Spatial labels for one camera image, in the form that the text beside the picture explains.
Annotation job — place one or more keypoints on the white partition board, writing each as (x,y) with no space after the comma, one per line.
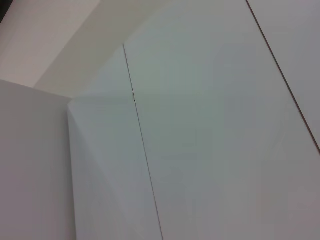
(32,162)

